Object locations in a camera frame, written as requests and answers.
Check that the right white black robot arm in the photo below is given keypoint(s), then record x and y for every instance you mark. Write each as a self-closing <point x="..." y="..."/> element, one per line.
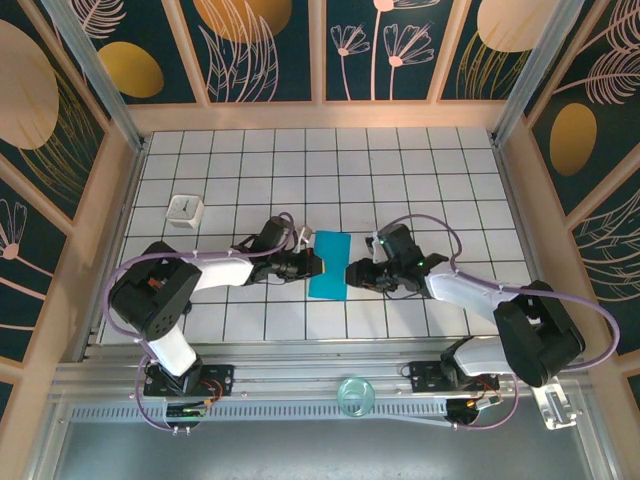
<point x="465" y="295"/>

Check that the clear acrylic block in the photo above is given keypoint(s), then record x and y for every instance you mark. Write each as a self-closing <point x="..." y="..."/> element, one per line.
<point x="557" y="407"/>

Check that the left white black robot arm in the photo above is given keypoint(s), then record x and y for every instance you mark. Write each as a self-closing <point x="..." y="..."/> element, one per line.
<point x="225" y="272"/>

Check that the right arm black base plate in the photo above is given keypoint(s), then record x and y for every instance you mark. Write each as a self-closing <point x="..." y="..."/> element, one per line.
<point x="425" y="377"/>

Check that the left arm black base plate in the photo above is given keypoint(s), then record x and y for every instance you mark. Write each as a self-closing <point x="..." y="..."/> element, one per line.
<point x="222" y="380"/>

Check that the aluminium table side rail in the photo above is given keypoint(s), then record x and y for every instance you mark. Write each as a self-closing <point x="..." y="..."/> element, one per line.
<point x="119" y="240"/>
<point x="516" y="200"/>

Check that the grey metal sheet panel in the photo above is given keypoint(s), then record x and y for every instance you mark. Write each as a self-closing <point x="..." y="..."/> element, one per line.
<point x="320" y="450"/>

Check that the long aluminium base rail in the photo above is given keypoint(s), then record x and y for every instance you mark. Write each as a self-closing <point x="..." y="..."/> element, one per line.
<point x="310" y="360"/>

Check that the clear green glass cup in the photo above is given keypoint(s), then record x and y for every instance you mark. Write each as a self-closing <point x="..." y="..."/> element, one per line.
<point x="356" y="397"/>

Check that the aluminium frame post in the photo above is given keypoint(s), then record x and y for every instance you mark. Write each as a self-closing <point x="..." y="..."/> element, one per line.
<point x="531" y="75"/>
<point x="95" y="75"/>

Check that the white square clock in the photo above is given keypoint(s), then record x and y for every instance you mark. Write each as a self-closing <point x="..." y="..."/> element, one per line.
<point x="185" y="211"/>

